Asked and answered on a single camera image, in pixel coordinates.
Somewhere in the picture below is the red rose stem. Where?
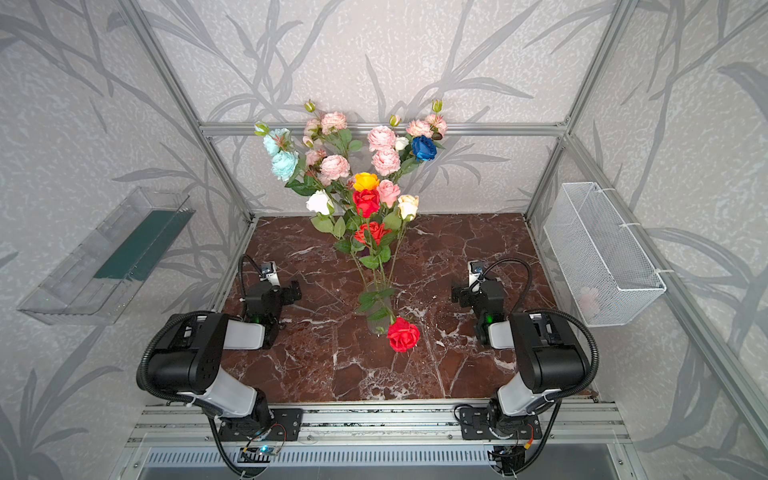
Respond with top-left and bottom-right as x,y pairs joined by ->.
351,221 -> 394,287
357,291 -> 421,353

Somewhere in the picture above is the clear acrylic wall shelf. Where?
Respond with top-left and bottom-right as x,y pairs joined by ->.
18,187 -> 195,326

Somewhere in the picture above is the pink lisianthus flower stem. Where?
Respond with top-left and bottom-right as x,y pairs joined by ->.
406,99 -> 448,140

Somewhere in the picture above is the pink peony stem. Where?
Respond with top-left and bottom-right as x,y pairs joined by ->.
318,154 -> 351,206

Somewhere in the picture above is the peach rose stem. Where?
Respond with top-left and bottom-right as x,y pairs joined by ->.
388,195 -> 419,281

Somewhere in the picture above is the blue rose stem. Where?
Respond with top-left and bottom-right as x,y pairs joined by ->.
410,136 -> 437,162

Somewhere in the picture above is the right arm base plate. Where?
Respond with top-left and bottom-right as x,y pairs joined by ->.
453,402 -> 543,442

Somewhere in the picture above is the aluminium front rail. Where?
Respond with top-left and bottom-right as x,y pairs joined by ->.
126,397 -> 631,447

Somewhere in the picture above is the orange rose stem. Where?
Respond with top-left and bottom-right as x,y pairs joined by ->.
352,172 -> 380,192

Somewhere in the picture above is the red rose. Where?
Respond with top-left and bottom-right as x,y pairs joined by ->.
352,188 -> 383,283

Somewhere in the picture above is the white wire mesh basket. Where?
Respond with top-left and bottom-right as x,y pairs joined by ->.
544,182 -> 666,327

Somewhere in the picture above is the pink rose bouquet stem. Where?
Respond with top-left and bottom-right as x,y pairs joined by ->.
302,118 -> 328,168

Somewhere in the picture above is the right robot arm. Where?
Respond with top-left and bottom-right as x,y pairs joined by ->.
450,280 -> 600,431

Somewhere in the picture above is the pink white carnation stem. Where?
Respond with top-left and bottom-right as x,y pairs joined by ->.
304,100 -> 362,155

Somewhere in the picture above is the small pink rose stem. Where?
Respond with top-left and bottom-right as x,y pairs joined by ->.
377,180 -> 402,232

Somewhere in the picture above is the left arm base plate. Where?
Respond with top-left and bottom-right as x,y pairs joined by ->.
217,408 -> 304,442

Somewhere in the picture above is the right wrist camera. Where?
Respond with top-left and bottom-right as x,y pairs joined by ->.
468,260 -> 486,291

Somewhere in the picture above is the green circuit board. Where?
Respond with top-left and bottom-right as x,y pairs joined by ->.
238,445 -> 282,464

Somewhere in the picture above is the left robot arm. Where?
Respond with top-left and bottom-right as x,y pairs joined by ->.
136,280 -> 302,430

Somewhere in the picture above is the pink ranunculus stem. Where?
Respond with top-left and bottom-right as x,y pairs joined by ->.
367,125 -> 401,176

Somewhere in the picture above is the pale green hydrangea stem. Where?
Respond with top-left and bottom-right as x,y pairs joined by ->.
254,122 -> 318,197

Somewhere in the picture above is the white rosebud stem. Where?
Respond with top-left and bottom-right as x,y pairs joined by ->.
306,190 -> 368,286

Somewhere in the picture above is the clear frosted glass vase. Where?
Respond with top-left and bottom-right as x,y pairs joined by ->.
360,283 -> 395,336

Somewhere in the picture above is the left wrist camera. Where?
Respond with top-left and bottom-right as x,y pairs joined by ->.
259,261 -> 281,287

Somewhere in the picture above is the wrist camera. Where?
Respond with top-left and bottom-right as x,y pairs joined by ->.
259,261 -> 281,287
468,260 -> 486,291

